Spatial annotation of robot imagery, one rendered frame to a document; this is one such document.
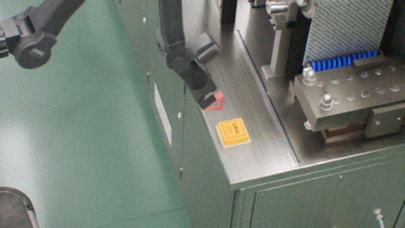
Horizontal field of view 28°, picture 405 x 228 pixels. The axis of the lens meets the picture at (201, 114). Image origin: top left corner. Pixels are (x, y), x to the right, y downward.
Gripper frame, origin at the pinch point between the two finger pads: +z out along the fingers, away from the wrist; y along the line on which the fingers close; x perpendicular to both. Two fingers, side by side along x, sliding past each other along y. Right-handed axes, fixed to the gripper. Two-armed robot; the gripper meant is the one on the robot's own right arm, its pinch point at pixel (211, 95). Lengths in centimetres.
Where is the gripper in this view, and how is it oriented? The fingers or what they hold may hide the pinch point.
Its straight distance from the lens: 222.2
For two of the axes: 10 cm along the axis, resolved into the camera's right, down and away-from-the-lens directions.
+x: -8.1, 5.7, 1.2
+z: 4.1, 4.1, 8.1
